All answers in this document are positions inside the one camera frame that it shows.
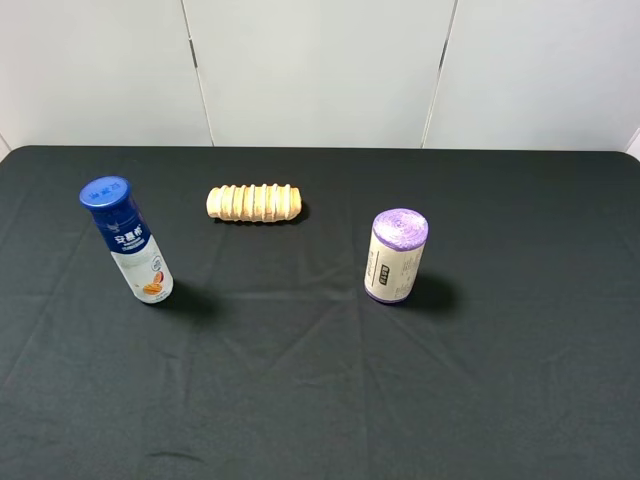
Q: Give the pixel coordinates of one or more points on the purple garbage bag roll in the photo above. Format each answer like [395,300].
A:
[398,238]

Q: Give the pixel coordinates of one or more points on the blue and white yogurt bottle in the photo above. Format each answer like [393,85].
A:
[110,202]

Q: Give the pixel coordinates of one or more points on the black tablecloth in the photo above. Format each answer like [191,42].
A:
[515,356]

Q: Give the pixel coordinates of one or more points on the beige ridged bread loaf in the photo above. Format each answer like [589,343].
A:
[254,203]

